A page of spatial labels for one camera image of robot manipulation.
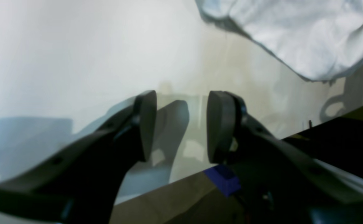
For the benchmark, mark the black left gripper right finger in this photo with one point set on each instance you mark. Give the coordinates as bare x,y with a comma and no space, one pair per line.
280,183

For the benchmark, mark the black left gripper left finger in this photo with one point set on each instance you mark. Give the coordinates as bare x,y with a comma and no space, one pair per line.
79,184

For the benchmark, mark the white printed t-shirt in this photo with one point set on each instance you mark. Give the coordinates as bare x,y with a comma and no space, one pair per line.
320,40

